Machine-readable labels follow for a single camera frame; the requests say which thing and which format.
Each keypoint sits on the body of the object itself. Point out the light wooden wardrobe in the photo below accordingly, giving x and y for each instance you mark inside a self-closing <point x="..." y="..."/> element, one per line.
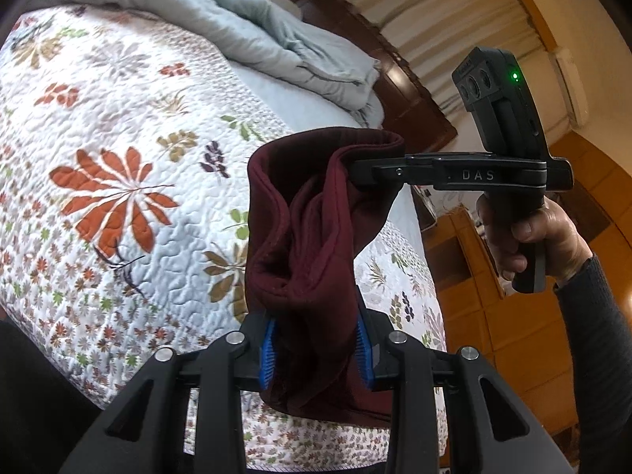
<point x="493" y="331"/>

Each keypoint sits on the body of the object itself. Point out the beige pleated curtain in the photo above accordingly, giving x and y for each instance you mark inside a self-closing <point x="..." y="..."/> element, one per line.
<point x="444" y="15"/>

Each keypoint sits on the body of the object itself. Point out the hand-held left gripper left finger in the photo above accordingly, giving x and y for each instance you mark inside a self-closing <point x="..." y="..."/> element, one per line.
<point x="266" y="355"/>

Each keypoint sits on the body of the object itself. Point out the person's right hand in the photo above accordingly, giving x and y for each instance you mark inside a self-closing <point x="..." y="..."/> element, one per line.
<point x="568" y="242"/>

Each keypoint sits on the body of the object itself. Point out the person's right forearm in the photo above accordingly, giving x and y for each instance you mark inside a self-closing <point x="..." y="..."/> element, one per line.
<point x="602" y="365"/>

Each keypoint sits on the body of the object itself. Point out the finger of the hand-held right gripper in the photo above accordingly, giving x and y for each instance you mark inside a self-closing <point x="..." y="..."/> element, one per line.
<point x="390" y="173"/>

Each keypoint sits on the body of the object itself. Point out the maroon pants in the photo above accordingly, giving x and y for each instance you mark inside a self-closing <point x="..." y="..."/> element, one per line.
<point x="306" y="266"/>

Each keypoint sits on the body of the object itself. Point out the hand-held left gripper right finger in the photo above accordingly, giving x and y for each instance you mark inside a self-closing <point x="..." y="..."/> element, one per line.
<point x="363" y="355"/>

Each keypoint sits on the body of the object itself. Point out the light blue bed sheet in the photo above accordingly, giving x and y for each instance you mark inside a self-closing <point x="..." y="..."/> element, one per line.
<point x="276" y="91"/>

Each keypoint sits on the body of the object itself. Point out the white air conditioner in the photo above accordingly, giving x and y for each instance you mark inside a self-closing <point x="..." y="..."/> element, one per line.
<point x="572" y="89"/>

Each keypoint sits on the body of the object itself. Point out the dark wooden headboard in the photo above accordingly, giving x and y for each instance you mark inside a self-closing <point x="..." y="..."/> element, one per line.
<point x="395" y="89"/>

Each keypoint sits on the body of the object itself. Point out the floral quilted bedspread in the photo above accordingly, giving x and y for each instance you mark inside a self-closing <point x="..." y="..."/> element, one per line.
<point x="123" y="197"/>

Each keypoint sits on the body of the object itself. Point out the blue-grey comforter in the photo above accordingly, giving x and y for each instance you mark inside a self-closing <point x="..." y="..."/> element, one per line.
<point x="256" y="24"/>

